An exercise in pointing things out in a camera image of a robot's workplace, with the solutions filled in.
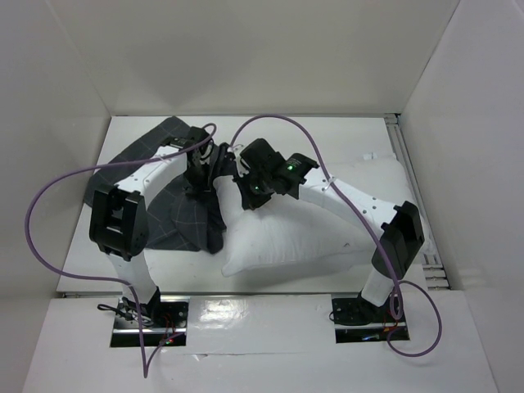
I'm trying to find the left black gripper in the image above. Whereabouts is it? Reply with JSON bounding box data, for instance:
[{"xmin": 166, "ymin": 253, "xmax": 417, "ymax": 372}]
[{"xmin": 182, "ymin": 160, "xmax": 210, "ymax": 202}]

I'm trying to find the dark grey checked pillowcase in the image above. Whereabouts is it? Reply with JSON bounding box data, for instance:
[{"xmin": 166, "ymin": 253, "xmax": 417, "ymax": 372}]
[{"xmin": 84, "ymin": 117, "xmax": 237, "ymax": 254}]

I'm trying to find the white pillow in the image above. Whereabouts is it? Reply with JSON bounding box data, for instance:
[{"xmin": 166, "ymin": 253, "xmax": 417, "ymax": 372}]
[{"xmin": 213, "ymin": 151, "xmax": 431, "ymax": 279}]

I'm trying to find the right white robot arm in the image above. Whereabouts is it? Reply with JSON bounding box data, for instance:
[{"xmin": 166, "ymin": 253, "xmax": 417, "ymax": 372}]
[{"xmin": 235, "ymin": 138, "xmax": 426, "ymax": 321}]

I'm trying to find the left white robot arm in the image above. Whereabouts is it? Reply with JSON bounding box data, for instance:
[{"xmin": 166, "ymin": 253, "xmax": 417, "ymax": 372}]
[{"xmin": 89, "ymin": 127, "xmax": 213, "ymax": 327}]

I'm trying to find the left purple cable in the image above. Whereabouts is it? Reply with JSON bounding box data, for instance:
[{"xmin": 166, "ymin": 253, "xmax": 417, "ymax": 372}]
[{"xmin": 24, "ymin": 122, "xmax": 217, "ymax": 377}]

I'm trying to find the purple cable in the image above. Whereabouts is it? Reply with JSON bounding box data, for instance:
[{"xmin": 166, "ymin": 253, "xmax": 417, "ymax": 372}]
[
  {"xmin": 24, "ymin": 122, "xmax": 217, "ymax": 377},
  {"xmin": 228, "ymin": 114, "xmax": 445, "ymax": 359}
]

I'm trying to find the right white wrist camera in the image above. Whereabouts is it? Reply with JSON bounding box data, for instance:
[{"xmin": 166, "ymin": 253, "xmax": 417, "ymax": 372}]
[{"xmin": 228, "ymin": 143, "xmax": 245, "ymax": 169}]

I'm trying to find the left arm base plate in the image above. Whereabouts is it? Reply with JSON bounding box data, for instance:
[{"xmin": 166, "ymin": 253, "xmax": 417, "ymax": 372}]
[{"xmin": 97, "ymin": 298, "xmax": 189, "ymax": 348}]

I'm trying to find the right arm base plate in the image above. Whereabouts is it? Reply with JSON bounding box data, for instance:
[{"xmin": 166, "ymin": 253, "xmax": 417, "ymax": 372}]
[{"xmin": 328, "ymin": 296, "xmax": 410, "ymax": 344}]

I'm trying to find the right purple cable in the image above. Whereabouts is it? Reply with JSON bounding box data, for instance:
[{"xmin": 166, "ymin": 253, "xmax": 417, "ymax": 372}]
[{"xmin": 228, "ymin": 114, "xmax": 445, "ymax": 359}]

